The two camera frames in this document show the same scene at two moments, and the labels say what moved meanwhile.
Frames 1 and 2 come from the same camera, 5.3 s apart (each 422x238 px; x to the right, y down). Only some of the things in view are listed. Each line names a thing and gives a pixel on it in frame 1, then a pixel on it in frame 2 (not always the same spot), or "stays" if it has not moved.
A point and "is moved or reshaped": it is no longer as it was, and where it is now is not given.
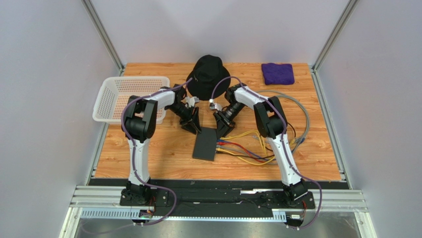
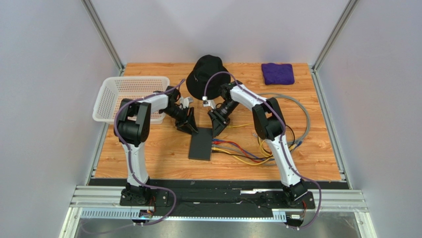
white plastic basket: x=114 y=92 stays
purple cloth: x=274 y=74 stays
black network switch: x=205 y=144 is moved or reshaped
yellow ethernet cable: x=239 y=157 to x=238 y=125
